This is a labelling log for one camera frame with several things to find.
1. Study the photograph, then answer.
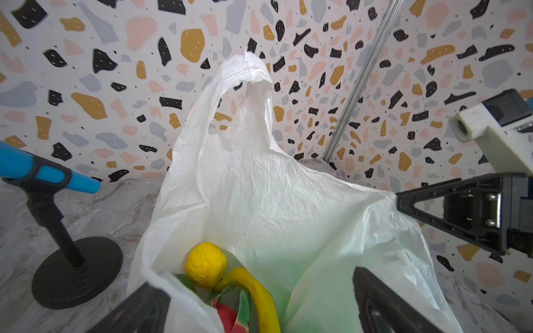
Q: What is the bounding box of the yellow lemon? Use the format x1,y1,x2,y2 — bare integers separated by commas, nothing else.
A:
185,242,228,289

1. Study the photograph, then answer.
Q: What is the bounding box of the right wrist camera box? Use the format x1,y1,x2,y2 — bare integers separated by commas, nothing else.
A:
449,90,532,176

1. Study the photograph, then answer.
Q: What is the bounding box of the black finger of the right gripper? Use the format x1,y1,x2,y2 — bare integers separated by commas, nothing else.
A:
397,172,529,255

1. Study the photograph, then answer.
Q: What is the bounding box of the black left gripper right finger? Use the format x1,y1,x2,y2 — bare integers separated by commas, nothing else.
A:
353,266,441,333

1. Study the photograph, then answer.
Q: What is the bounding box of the red dragon fruit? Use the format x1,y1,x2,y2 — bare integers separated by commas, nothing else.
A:
174,272,253,333

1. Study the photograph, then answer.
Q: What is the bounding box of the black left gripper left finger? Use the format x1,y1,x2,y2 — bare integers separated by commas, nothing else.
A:
87,283,171,333

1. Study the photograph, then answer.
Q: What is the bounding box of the white plastic bag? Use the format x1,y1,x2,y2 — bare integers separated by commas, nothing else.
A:
127,53,462,332

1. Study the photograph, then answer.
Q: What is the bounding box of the aluminium corner post right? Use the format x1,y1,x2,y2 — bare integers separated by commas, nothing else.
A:
323,0,405,163

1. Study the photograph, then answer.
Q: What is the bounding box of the blue microphone on stand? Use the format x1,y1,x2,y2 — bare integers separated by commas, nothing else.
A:
1,142,123,309

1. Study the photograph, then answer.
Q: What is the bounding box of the yellow banana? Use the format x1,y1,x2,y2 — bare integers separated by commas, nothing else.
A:
215,267,281,333

